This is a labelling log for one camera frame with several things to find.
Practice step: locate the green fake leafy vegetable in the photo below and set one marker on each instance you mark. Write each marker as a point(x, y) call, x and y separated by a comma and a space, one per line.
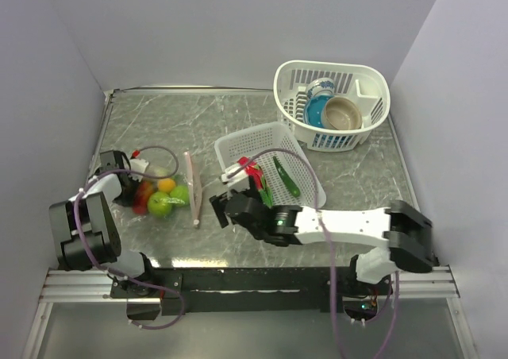
point(289, 184)

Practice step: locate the orange fake fruit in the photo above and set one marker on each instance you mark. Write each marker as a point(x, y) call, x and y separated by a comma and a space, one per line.
point(166, 185)

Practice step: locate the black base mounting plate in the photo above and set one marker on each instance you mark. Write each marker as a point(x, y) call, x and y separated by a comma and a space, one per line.
point(198, 290)

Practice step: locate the clear zip top bag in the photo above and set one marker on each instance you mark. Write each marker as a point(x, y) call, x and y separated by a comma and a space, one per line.
point(190, 178)

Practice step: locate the aluminium frame rail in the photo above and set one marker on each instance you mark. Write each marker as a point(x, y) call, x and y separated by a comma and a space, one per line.
point(95, 287)

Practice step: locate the red fake dragon fruit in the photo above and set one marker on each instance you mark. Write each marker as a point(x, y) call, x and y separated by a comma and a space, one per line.
point(257, 181)

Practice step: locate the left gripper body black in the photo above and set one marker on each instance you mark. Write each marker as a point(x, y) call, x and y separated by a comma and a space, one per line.
point(127, 196)

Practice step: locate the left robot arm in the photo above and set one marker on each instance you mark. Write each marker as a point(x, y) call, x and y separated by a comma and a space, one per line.
point(85, 234)

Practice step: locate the white oval dish rack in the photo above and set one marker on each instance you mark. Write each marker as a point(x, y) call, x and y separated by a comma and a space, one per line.
point(364, 86)

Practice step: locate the beige ceramic bowl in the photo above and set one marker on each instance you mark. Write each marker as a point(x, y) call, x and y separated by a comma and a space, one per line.
point(341, 114)

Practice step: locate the blue white patterned bowl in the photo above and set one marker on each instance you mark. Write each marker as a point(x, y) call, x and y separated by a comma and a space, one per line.
point(318, 87)

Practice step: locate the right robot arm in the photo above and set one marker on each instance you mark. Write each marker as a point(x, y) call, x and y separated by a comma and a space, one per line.
point(399, 236)

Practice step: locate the white rectangular perforated basket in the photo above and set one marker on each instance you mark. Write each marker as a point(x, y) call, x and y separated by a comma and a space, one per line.
point(248, 142)

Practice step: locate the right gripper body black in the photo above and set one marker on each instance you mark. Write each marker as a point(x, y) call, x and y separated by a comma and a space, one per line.
point(257, 232)

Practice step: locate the green fake apple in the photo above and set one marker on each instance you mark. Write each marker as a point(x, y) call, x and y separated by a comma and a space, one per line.
point(180, 196)
point(159, 204)

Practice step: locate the red fake mango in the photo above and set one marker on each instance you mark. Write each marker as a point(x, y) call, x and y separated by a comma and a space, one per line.
point(142, 196)

